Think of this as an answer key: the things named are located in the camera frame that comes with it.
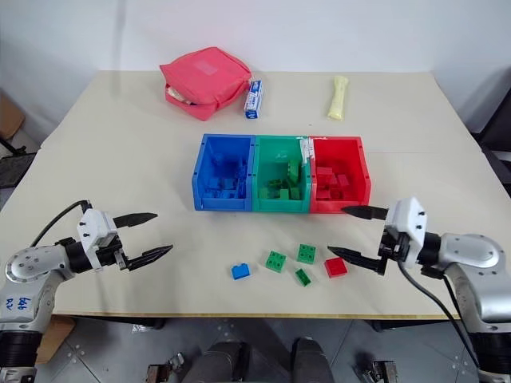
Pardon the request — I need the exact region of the white tape strip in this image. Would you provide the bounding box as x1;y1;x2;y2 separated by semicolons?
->
296;135;317;165

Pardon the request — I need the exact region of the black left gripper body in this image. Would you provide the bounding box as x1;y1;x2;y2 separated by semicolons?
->
95;235;131;272

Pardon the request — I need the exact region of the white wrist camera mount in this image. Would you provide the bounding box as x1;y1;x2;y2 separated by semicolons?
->
382;195;430;270
76;207;121;273

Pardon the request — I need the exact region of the pink fabric zip pouch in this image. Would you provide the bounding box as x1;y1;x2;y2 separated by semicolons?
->
158;46;253;122

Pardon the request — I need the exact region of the brown cardboard sheet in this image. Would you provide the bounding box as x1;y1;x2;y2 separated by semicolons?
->
34;316;77;365

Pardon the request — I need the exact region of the brown cardboard box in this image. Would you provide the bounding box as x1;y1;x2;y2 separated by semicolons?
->
0;94;26;141

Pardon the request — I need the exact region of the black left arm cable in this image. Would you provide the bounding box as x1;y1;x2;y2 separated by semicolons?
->
29;199;92;247

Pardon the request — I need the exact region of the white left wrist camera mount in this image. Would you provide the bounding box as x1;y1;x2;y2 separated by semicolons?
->
76;207;121;273

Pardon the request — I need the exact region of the green square toy brick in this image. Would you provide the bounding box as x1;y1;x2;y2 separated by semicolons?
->
264;249;287;274
296;243;318;265

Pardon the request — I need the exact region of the green plastic bin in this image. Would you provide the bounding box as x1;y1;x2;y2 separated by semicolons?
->
251;134;314;213

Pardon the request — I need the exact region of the red plastic bin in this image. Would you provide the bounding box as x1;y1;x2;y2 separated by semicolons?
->
308;136;372;215

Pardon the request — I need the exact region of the black metal stand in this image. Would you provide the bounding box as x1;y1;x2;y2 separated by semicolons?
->
0;135;38;189

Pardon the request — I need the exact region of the pale packet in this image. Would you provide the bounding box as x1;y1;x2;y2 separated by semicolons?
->
165;83;192;106

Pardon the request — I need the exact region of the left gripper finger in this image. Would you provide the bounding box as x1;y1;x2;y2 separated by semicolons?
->
113;212;159;230
127;244;174;271

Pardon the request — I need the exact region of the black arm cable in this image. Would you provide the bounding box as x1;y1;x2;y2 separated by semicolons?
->
29;199;92;247
397;261;481;369

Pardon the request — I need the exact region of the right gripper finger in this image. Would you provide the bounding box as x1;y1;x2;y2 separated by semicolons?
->
340;204;390;221
327;245;381;273

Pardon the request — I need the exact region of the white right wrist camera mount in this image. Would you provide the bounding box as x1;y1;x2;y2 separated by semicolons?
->
382;195;430;270

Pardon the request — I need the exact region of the red square toy brick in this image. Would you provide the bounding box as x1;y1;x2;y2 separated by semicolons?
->
323;256;350;279

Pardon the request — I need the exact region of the dark rounded shape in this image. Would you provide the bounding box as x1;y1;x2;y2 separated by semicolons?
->
199;338;252;383
292;336;334;383

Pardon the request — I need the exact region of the tall dark green brick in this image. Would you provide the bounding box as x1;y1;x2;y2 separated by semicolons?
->
287;158;302;188

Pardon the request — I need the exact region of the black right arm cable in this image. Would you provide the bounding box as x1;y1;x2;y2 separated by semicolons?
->
397;261;481;369

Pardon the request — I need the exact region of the blue and white carton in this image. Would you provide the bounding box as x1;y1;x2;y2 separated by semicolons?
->
243;78;265;120

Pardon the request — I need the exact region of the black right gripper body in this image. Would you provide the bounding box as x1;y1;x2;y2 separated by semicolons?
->
376;225;412;277

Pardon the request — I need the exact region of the pale yellow wrapped roll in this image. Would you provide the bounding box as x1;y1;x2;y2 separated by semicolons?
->
326;75;351;122

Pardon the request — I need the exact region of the metal foot bracket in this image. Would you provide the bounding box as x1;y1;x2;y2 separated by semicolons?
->
145;352;185;383
360;357;401;383

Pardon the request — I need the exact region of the blue plastic bin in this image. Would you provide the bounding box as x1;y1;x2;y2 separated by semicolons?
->
192;132;257;212

